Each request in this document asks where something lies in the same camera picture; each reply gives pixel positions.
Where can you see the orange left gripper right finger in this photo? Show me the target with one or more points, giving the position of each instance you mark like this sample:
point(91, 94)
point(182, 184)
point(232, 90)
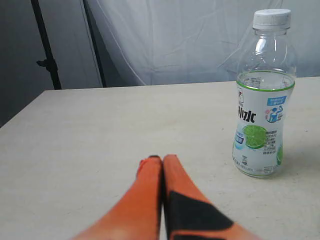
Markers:
point(189, 214)

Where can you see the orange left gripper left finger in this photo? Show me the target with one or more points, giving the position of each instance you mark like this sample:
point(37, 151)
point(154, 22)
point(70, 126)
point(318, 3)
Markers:
point(137, 215)

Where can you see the clear lime drink bottle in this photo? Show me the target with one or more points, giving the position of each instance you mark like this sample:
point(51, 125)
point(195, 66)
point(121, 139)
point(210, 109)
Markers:
point(265, 80)

